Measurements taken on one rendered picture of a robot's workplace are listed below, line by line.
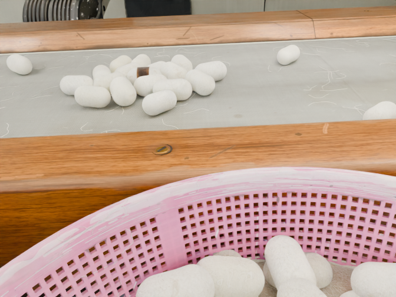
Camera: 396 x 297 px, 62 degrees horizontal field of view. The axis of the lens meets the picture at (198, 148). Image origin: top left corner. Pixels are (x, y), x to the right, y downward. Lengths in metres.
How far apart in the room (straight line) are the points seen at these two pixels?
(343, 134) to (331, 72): 0.19
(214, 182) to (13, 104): 0.26
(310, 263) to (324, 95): 0.20
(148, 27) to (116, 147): 0.35
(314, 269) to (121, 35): 0.43
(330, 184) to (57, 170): 0.14
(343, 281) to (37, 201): 0.16
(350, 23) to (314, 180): 0.43
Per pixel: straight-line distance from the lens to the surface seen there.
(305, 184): 0.17
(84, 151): 0.20
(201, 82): 0.31
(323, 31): 0.55
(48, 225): 0.20
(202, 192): 0.16
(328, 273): 0.18
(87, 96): 0.31
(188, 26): 0.52
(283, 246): 0.16
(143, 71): 0.34
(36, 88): 0.40
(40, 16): 0.79
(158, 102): 0.28
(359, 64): 0.44
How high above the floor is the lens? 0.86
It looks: 32 degrees down
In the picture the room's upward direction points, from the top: 2 degrees counter-clockwise
